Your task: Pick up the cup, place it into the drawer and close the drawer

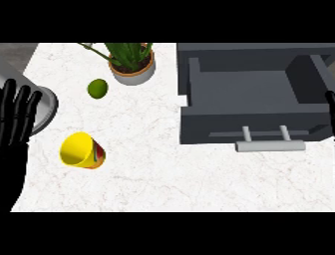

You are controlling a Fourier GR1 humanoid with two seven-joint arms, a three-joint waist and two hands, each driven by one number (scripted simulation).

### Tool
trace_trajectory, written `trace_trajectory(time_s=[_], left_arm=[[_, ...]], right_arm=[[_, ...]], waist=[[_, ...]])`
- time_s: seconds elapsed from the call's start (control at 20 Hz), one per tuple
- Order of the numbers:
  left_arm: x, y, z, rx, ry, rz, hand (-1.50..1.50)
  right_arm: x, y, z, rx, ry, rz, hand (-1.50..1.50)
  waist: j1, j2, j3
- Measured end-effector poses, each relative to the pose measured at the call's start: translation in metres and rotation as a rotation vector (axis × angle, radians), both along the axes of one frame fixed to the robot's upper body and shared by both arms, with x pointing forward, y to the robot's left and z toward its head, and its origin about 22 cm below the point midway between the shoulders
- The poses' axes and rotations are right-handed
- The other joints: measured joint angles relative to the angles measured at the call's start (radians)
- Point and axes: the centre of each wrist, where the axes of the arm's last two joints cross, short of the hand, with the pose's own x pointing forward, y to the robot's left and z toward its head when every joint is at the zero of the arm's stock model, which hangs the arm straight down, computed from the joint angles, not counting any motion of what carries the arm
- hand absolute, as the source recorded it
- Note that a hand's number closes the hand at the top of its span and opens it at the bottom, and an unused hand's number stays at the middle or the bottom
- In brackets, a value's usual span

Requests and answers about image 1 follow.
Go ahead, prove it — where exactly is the dark grey open drawer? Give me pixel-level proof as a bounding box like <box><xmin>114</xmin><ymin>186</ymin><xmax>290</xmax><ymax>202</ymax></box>
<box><xmin>175</xmin><ymin>42</ymin><xmax>335</xmax><ymax>145</ymax></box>

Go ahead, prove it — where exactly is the green lime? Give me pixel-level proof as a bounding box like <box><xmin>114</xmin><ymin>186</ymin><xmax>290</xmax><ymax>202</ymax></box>
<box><xmin>86</xmin><ymin>79</ymin><xmax>110</xmax><ymax>100</ymax></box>

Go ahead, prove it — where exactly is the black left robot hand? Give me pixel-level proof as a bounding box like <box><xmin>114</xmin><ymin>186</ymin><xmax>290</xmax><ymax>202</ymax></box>
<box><xmin>0</xmin><ymin>78</ymin><xmax>43</xmax><ymax>213</ymax></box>

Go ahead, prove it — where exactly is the potted green plant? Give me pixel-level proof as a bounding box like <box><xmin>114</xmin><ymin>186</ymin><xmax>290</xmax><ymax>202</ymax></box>
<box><xmin>77</xmin><ymin>42</ymin><xmax>157</xmax><ymax>87</ymax></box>

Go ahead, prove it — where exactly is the yellow cup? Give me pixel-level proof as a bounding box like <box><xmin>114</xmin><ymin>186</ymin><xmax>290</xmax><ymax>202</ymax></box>
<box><xmin>58</xmin><ymin>131</ymin><xmax>107</xmax><ymax>170</ymax></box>

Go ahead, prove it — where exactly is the pale grey drawer handle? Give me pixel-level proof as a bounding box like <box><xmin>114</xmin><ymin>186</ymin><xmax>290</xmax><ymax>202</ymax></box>
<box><xmin>234</xmin><ymin>125</ymin><xmax>307</xmax><ymax>153</ymax></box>

